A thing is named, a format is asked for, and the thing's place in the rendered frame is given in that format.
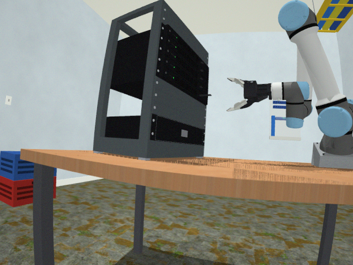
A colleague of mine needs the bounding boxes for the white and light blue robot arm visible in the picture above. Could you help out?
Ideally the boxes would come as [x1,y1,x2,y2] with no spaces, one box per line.
[271,0,353,155]

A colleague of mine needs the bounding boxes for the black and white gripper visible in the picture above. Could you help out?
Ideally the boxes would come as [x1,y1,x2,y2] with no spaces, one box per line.
[227,78,272,112]

